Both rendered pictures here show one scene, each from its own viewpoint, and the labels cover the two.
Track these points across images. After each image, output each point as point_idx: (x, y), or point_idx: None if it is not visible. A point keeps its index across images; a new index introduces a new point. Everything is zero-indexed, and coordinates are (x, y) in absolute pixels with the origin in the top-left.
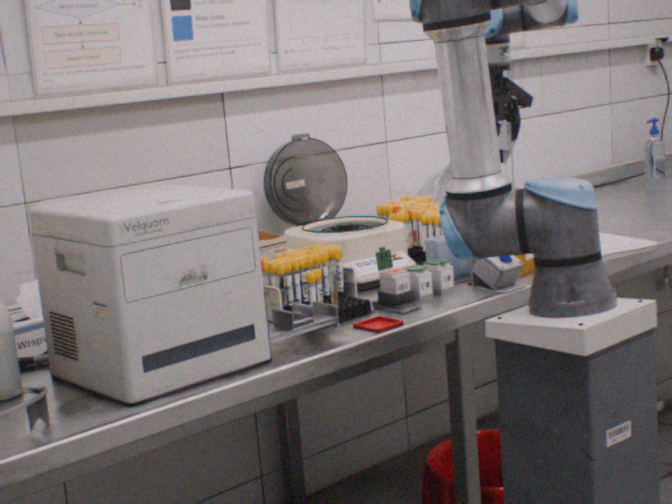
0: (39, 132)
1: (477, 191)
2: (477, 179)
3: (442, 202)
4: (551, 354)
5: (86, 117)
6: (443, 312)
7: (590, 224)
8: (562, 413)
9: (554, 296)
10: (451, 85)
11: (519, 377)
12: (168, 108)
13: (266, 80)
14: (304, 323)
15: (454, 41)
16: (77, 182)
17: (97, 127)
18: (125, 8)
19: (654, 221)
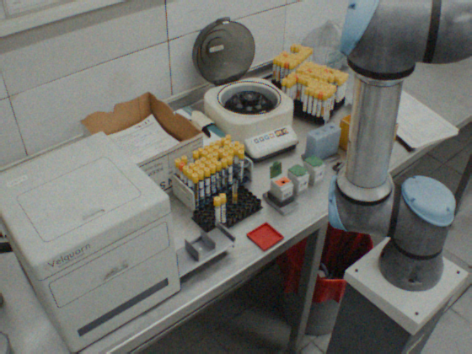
0: (13, 43)
1: (364, 201)
2: (367, 190)
3: (332, 190)
4: None
5: (51, 24)
6: (313, 220)
7: (445, 233)
8: (383, 338)
9: (401, 275)
10: (363, 119)
11: (359, 304)
12: (120, 5)
13: None
14: (208, 254)
15: (377, 87)
16: (48, 73)
17: (61, 30)
18: None
19: (452, 85)
